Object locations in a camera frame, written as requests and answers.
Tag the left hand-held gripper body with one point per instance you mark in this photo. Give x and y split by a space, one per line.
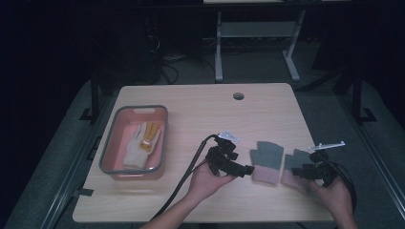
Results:
219 159

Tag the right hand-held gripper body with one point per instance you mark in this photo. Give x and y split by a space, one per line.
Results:
323 168

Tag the grey and pink fingerless glove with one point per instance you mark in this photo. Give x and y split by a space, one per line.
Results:
267 156
296 159

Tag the beige glove with animal patch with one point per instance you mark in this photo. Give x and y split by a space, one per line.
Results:
137 152

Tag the pink basin with grey rim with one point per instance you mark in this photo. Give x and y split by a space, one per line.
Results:
117 146

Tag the person's left hand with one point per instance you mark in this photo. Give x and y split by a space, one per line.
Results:
203 183

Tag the person's right hand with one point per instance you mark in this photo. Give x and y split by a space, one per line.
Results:
337 198

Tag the black metal stand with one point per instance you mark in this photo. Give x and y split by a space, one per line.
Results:
94 95
356 95

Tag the grey metal floor rail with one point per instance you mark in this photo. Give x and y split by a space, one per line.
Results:
375 156
68 178

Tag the white metal desk frame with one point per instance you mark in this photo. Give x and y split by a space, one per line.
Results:
254 29

